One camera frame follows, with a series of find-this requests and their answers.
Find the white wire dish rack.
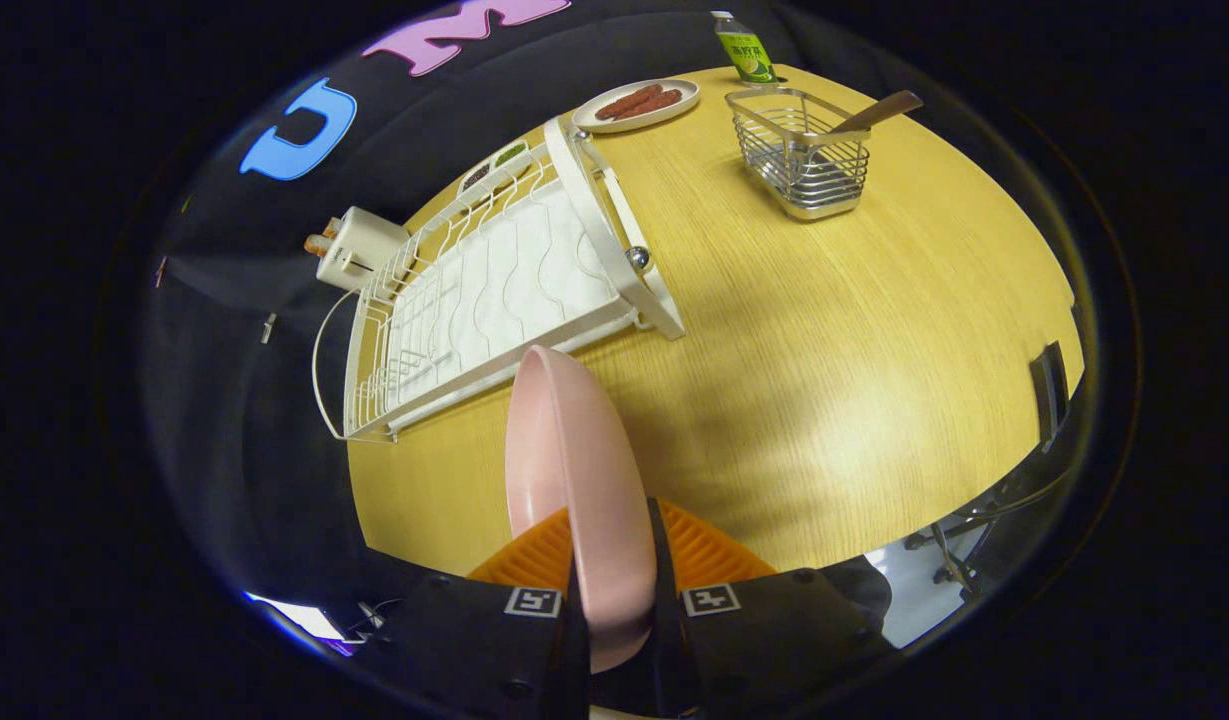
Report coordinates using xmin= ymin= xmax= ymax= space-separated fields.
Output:
xmin=312 ymin=115 xmax=687 ymax=444

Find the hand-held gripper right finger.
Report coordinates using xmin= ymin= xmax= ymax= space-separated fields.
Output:
xmin=646 ymin=497 xmax=895 ymax=720

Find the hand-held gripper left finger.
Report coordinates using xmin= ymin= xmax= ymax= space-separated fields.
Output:
xmin=359 ymin=505 xmax=590 ymax=720

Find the white toaster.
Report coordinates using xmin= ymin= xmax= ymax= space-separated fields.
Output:
xmin=314 ymin=207 xmax=412 ymax=292

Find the black office chair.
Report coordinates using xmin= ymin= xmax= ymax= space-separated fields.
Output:
xmin=904 ymin=340 xmax=1085 ymax=601

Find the white divided snack dish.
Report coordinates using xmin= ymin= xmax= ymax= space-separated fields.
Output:
xmin=457 ymin=140 xmax=531 ymax=196

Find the black backdrop cloth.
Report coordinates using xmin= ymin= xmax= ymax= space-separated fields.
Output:
xmin=139 ymin=0 xmax=805 ymax=611

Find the green drink bottle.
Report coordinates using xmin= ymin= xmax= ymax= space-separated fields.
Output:
xmin=711 ymin=10 xmax=778 ymax=85

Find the silver wire basket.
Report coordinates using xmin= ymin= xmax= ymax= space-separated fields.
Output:
xmin=725 ymin=87 xmax=872 ymax=221

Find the brown meat piece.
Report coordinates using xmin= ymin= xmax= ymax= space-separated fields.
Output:
xmin=614 ymin=89 xmax=685 ymax=123
xmin=594 ymin=84 xmax=665 ymax=121

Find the wooden handled spoon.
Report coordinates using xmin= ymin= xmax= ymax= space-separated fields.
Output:
xmin=809 ymin=90 xmax=925 ymax=166

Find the pink plate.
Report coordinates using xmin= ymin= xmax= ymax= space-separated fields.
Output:
xmin=504 ymin=345 xmax=660 ymax=674

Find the cream plate with meat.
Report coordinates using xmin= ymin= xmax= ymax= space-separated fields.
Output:
xmin=572 ymin=78 xmax=702 ymax=134

